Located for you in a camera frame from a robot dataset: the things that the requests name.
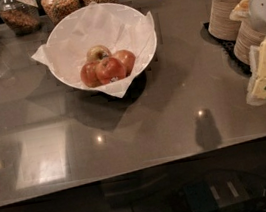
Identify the red apple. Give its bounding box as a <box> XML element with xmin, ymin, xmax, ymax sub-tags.
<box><xmin>112</xmin><ymin>49</ymin><xmax>136</xmax><ymax>75</ymax></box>
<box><xmin>95</xmin><ymin>57</ymin><xmax>127</xmax><ymax>85</ymax></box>
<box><xmin>80</xmin><ymin>61</ymin><xmax>101</xmax><ymax>88</ymax></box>

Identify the white bowl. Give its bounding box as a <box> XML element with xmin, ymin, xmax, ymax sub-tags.
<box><xmin>40</xmin><ymin>0</ymin><xmax>165</xmax><ymax>98</ymax></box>

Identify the yellow-green back apple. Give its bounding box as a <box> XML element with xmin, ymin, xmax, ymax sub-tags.
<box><xmin>86</xmin><ymin>45</ymin><xmax>111</xmax><ymax>62</ymax></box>

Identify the front stack of paper bowls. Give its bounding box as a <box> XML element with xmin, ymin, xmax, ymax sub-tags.
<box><xmin>233</xmin><ymin>19</ymin><xmax>265</xmax><ymax>65</ymax></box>

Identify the stack of paper bowls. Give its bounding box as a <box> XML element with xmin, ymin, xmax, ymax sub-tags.
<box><xmin>203</xmin><ymin>0</ymin><xmax>266</xmax><ymax>45</ymax></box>
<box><xmin>233</xmin><ymin>19</ymin><xmax>265</xmax><ymax>65</ymax></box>

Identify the back stack of paper bowls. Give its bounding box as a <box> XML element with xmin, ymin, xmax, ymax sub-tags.
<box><xmin>203</xmin><ymin>0</ymin><xmax>266</xmax><ymax>45</ymax></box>

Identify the black tray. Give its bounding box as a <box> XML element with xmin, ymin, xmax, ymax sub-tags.
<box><xmin>209</xmin><ymin>33</ymin><xmax>251</xmax><ymax>78</ymax></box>

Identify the black box under table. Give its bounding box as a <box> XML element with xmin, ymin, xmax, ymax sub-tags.
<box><xmin>182</xmin><ymin>175</ymin><xmax>251</xmax><ymax>212</ymax></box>

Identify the white paper liner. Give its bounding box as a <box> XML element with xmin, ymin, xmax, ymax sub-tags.
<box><xmin>23</xmin><ymin>0</ymin><xmax>167</xmax><ymax>112</ymax></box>

